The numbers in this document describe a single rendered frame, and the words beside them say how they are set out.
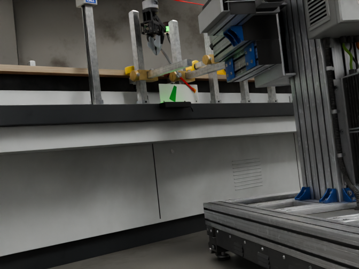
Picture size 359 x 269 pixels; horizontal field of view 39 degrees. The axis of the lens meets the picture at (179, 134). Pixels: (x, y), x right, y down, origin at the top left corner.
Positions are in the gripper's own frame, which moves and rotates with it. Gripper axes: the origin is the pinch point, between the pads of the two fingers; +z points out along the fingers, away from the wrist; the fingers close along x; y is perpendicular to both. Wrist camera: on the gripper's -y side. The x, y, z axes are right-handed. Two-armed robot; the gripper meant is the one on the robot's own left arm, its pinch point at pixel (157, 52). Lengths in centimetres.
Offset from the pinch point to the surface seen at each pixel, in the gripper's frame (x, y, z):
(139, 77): -7.8, 5.5, 11.0
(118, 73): -23.7, -0.2, 6.1
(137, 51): -8.4, 4.7, -1.6
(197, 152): -10, -53, 49
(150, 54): -244, -408, -103
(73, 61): -326, -335, -100
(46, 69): -37, 36, 5
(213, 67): 21.3, -15.6, 9.2
